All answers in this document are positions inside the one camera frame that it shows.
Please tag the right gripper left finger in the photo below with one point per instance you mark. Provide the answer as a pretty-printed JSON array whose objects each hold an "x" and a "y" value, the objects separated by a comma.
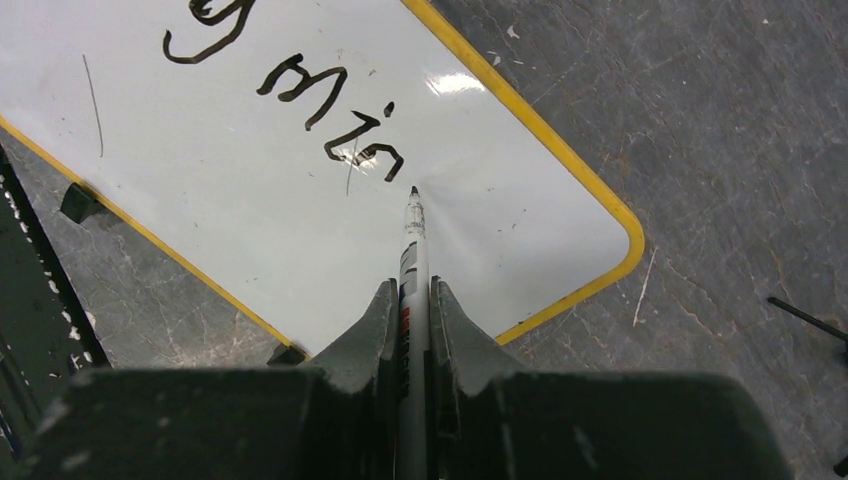
[{"x": 327, "y": 418}]

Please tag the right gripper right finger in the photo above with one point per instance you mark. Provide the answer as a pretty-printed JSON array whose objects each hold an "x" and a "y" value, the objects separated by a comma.
[{"x": 499, "y": 419}]

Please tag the white black marker pen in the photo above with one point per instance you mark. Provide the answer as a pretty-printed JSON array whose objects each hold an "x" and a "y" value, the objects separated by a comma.
[{"x": 412, "y": 456}]

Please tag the yellow framed whiteboard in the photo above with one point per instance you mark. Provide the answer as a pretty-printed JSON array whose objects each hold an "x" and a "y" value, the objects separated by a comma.
[{"x": 271, "y": 146}]

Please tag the black microphone tripod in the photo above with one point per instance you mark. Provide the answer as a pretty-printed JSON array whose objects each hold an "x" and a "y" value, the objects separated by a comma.
[{"x": 840, "y": 468}]

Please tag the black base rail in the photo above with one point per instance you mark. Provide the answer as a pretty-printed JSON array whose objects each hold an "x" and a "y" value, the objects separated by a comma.
[{"x": 46, "y": 336}]

